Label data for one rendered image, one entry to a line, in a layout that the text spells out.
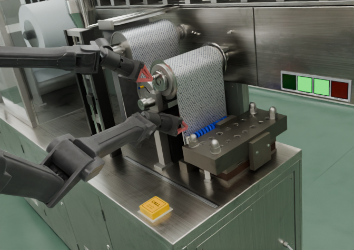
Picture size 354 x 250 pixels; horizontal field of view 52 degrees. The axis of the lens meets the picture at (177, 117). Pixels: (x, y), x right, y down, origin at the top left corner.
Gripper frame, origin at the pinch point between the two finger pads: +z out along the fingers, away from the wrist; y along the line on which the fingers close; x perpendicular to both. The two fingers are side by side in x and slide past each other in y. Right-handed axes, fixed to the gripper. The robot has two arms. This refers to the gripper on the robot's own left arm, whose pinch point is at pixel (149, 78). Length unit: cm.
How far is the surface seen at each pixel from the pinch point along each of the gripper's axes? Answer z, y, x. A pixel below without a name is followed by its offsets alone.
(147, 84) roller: 6.5, -9.6, -1.0
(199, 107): 20.8, 6.9, -2.5
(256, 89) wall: 280, -182, 73
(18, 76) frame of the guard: -13, -94, -14
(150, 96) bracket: 5.3, -2.9, -5.3
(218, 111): 31.5, 6.4, -1.1
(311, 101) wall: 284, -107, 70
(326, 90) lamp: 36, 44, 15
